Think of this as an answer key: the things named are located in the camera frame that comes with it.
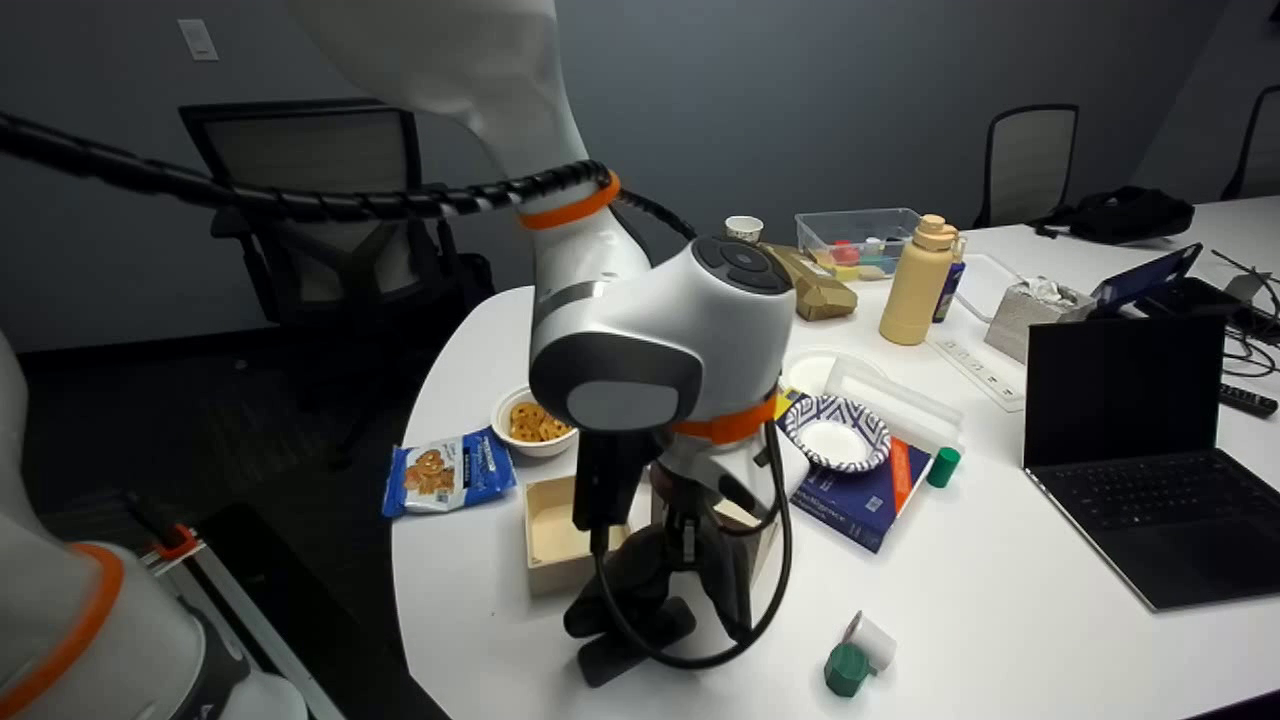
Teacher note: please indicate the open wooden box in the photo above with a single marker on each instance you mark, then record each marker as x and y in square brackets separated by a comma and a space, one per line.
[557, 554]

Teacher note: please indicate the far right chair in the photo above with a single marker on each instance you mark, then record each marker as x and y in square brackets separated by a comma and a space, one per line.
[1259, 162]

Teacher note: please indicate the blue snack packet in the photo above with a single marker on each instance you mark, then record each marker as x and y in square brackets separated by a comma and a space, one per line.
[446, 476]

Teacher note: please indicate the grey office chair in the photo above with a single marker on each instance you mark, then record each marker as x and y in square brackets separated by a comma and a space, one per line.
[1031, 162]

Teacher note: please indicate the dark grey towel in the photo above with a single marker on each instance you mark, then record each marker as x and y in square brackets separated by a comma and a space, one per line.
[629, 594]

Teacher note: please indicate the blue tablet screen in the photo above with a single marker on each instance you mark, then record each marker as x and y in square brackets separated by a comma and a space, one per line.
[1142, 281]

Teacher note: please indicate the grey remote control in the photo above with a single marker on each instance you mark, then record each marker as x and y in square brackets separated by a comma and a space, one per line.
[612, 655]

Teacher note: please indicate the white bowl of pretzels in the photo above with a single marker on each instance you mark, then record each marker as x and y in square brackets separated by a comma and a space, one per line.
[529, 431]

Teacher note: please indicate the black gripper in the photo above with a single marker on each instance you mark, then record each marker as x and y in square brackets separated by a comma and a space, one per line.
[693, 459]

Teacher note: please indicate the black bag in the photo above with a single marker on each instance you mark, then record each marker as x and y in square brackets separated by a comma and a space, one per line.
[1123, 216]

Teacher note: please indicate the mustard yellow bottle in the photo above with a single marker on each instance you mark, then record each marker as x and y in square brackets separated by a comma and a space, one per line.
[918, 281]

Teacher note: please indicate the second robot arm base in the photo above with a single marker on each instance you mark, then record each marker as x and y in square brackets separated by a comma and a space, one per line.
[90, 635]

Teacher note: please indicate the green and white cup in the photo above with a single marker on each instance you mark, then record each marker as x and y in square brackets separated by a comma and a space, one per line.
[861, 655]

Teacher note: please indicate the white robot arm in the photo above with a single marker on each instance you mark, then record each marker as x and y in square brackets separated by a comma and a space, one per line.
[667, 366]

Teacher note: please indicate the black laptop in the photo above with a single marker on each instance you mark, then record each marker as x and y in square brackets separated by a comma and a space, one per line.
[1123, 437]

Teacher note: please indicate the white power strip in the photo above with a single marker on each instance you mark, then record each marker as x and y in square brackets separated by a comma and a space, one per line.
[980, 373]

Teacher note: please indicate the white round plate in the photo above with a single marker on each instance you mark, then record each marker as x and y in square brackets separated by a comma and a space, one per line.
[814, 373]

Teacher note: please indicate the white box device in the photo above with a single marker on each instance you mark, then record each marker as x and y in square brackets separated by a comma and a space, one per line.
[1024, 304]

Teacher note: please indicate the blue book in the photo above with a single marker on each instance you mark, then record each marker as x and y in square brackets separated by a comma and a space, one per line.
[865, 506]

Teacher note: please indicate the small green block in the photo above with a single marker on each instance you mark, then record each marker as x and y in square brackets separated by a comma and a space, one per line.
[946, 467]

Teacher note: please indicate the black office chair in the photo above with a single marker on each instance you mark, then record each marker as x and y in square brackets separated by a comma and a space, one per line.
[338, 227]

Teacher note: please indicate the empty blue patterned bowl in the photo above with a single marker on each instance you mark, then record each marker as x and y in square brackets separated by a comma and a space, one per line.
[837, 432]

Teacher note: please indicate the clear plastic container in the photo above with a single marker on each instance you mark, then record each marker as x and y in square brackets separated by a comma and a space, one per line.
[857, 242]

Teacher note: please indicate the brown paper bag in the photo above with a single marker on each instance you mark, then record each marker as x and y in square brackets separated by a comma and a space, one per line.
[819, 293]

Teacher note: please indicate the wooden shape sorter cube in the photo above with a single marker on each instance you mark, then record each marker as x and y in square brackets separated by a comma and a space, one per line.
[718, 525]

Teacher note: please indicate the white paper cup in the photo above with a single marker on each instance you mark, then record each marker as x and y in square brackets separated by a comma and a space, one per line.
[747, 227]

